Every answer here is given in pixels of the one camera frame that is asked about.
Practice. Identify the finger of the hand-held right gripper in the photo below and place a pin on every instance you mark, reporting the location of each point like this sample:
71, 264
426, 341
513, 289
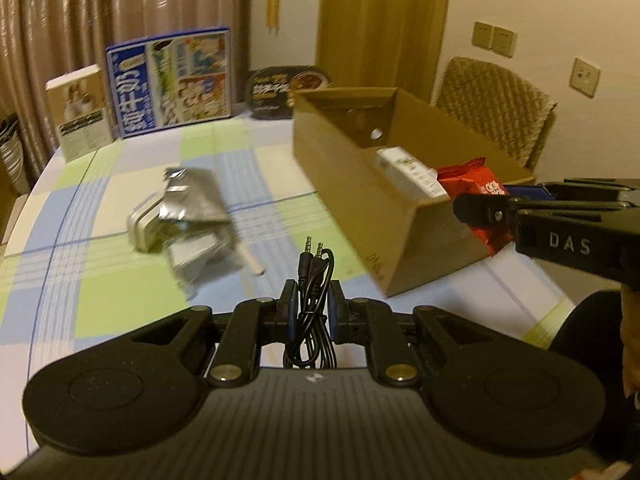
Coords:
525, 191
492, 212

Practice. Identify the brown cardboard box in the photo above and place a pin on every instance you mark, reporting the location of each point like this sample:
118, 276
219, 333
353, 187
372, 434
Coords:
360, 200

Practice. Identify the brown curtain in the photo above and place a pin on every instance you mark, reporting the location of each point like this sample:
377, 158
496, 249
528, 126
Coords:
100, 10

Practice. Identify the wall socket plate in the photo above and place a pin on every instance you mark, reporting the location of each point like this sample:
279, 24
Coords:
585, 76

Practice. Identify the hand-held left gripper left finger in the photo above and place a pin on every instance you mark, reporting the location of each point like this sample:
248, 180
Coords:
289, 310

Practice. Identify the striped shopping bag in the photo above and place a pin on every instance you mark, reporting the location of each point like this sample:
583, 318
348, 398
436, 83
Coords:
12, 155

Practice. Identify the person's right hand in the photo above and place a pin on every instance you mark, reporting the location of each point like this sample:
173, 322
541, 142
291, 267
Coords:
631, 340

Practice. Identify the white power adapter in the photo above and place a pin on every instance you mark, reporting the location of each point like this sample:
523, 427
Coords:
145, 225

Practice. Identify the blue milk carton box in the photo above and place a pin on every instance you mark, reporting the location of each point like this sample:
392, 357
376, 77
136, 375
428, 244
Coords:
170, 80

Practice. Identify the wooden door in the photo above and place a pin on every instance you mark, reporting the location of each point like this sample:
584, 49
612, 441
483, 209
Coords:
385, 20

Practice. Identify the white box green edge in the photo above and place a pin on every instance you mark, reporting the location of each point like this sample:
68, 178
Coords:
407, 170

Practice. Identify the wall switch plate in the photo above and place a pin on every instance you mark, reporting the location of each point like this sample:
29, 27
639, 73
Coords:
483, 35
505, 41

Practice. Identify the silver foil bag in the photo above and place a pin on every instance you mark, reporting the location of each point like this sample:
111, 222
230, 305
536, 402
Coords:
192, 195

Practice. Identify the red snack packet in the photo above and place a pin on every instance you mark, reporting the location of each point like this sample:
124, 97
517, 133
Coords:
475, 175

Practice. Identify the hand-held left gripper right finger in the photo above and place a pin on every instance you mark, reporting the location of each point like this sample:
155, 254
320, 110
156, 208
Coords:
334, 310

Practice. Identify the white plastic stick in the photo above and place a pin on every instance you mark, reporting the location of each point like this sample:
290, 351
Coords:
250, 260

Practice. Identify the yellow wall ornament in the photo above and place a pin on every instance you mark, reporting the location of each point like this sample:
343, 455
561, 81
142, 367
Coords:
273, 2

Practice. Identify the black instant rice bowl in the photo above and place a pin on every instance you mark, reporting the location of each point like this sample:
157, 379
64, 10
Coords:
285, 90

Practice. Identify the white product box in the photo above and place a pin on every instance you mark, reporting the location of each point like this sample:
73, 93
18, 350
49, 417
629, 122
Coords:
80, 110

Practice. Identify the clear plastic bag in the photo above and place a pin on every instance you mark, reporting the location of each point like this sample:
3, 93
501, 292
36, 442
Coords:
195, 260

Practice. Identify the checked tablecloth covered desktop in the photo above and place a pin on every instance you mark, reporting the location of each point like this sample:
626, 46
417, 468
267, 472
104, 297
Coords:
125, 310

